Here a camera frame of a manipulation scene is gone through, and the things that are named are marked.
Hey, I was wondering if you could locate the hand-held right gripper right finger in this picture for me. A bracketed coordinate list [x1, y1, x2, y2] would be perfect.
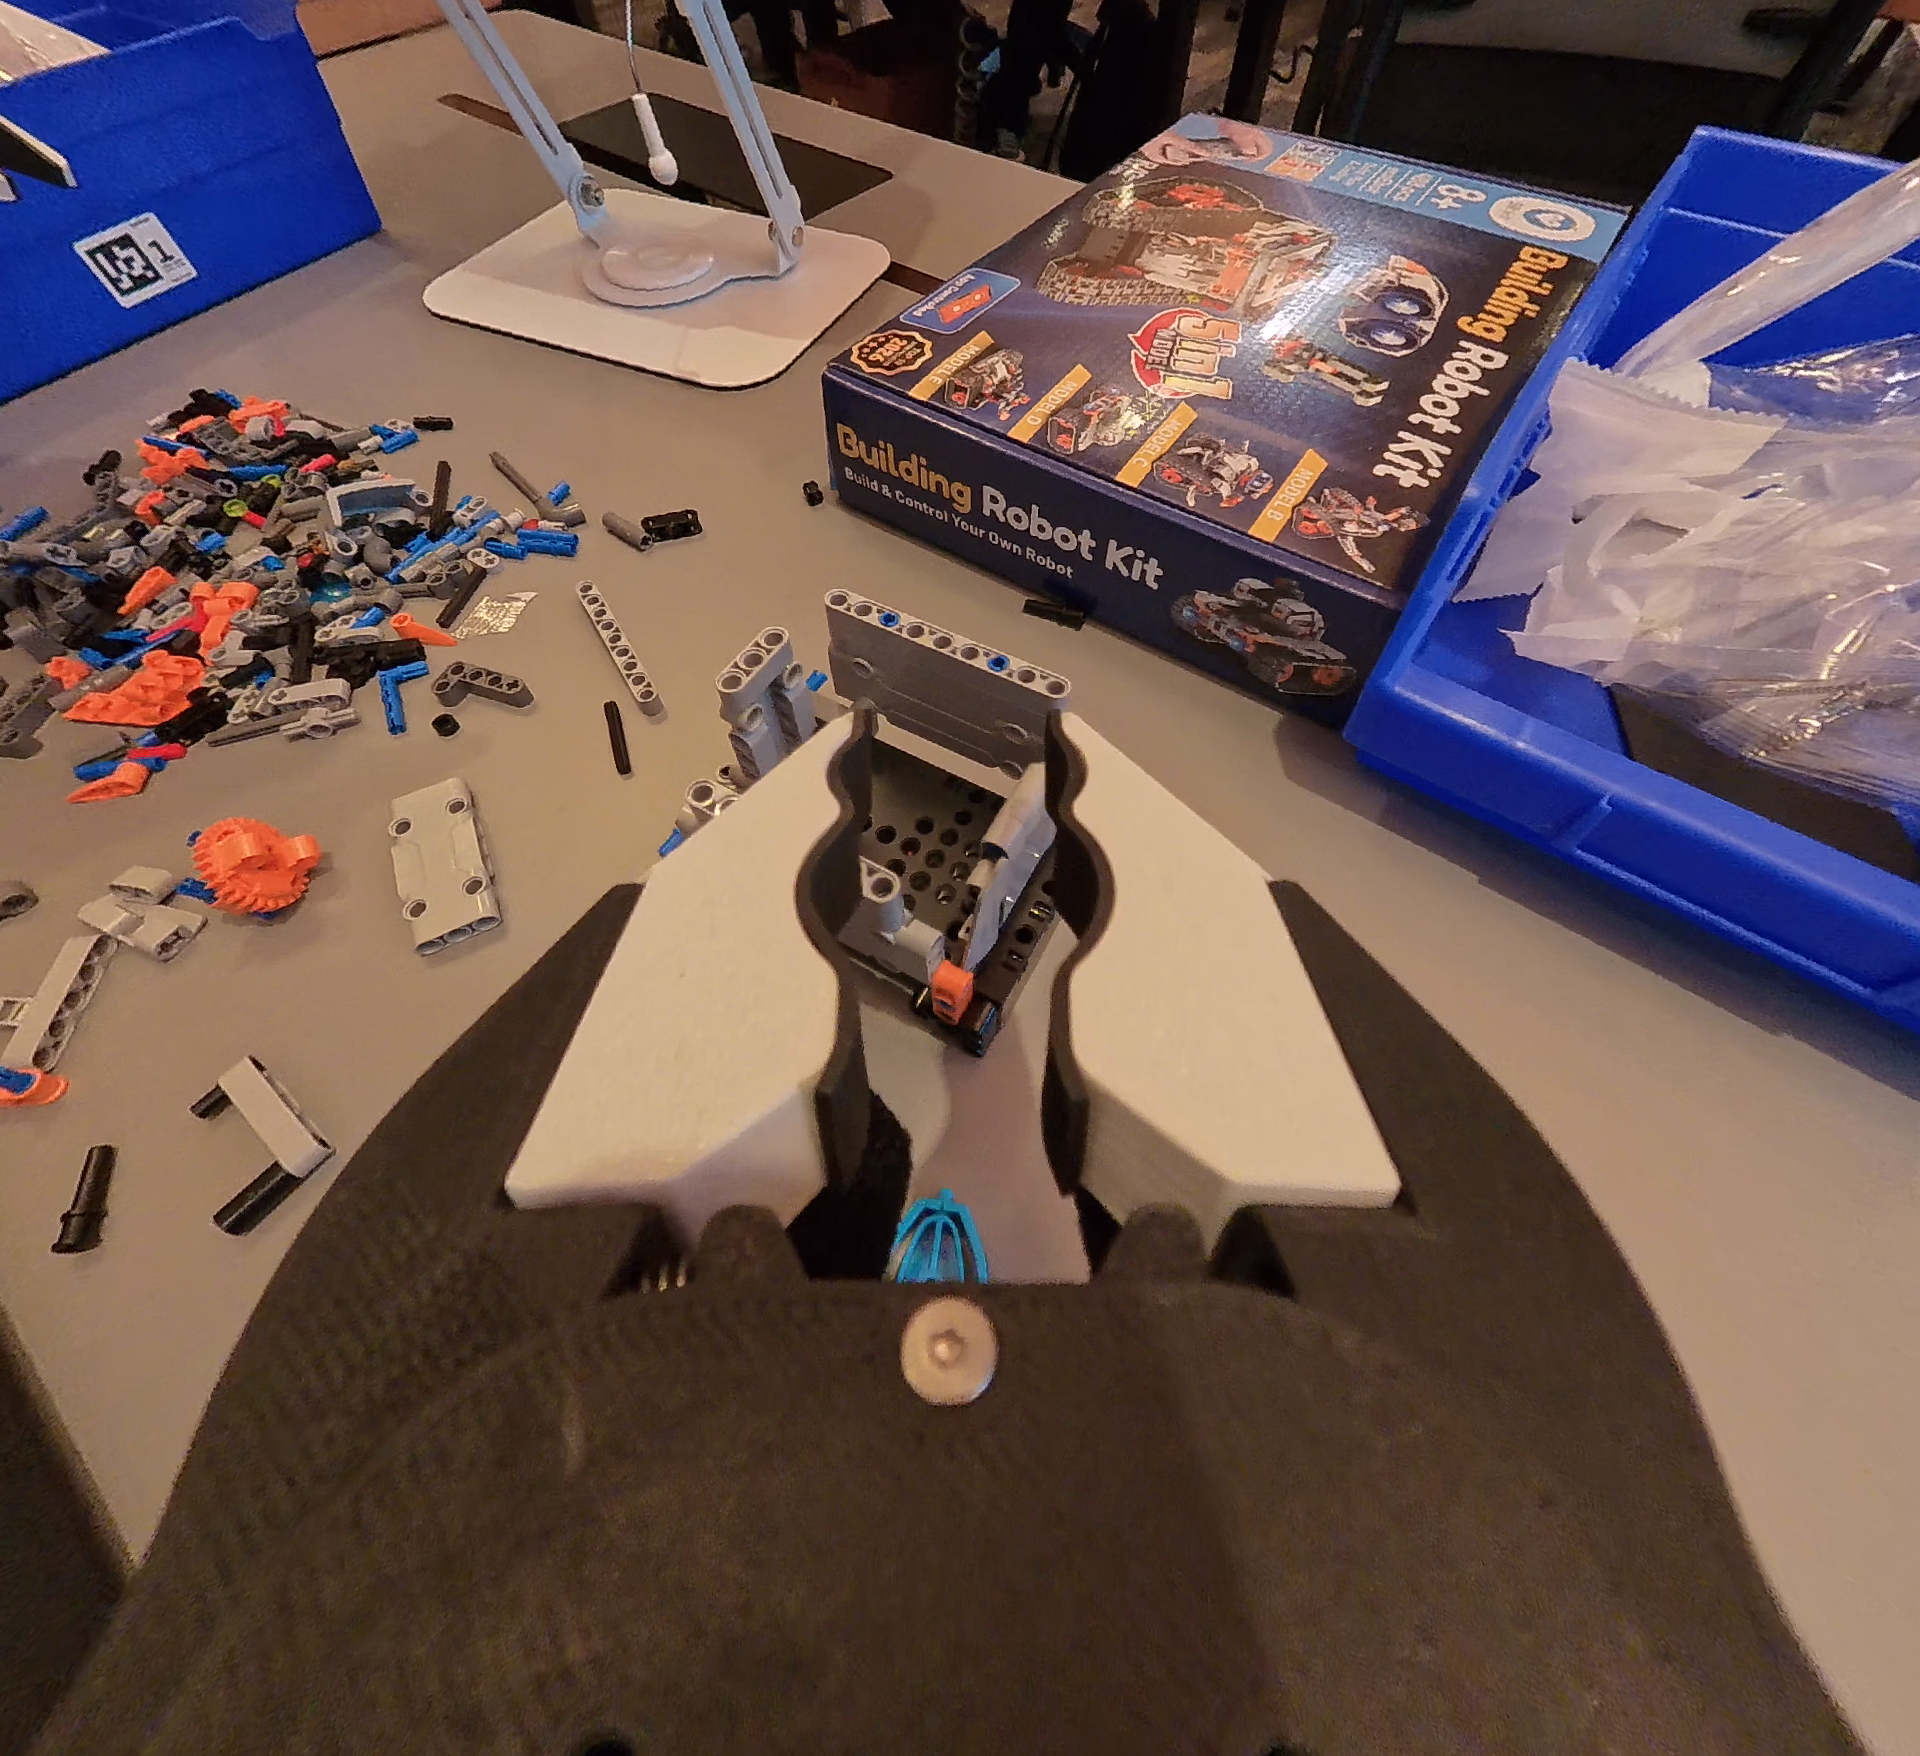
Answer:
[1039, 710, 1407, 1254]

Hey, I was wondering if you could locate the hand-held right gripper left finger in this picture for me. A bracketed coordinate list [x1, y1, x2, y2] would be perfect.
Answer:
[504, 704, 914, 1252]

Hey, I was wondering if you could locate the orange toothed gear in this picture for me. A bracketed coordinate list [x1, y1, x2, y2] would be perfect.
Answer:
[192, 819, 324, 916]

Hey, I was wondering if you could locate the pile of small building parts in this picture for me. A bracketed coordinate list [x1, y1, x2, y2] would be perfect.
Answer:
[0, 387, 586, 804]

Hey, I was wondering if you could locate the grey rectangular panel piece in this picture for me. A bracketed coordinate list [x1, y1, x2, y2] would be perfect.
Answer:
[387, 778, 504, 956]

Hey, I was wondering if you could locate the long grey holed beam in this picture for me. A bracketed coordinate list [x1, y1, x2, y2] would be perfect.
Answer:
[576, 581, 666, 721]

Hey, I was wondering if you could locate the blue plastic bin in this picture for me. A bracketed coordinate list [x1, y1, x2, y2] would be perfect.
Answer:
[0, 0, 383, 406]
[1341, 125, 1920, 1038]

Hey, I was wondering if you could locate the grey partly built model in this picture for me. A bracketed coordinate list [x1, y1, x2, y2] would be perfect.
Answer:
[676, 588, 1074, 1061]

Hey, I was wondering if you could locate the blue robot kit box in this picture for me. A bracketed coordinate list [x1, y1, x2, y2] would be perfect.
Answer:
[822, 113, 1633, 731]

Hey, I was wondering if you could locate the black long pin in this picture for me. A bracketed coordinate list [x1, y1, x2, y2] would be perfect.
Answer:
[52, 1143, 118, 1254]

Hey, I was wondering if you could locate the white book stand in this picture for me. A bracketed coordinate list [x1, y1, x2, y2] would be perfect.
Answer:
[196, 0, 901, 390]

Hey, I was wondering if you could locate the grey bracket frame piece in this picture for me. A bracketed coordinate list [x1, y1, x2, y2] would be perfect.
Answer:
[189, 1055, 337, 1236]

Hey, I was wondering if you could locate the dark table cable hatch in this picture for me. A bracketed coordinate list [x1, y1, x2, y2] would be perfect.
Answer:
[437, 91, 893, 220]

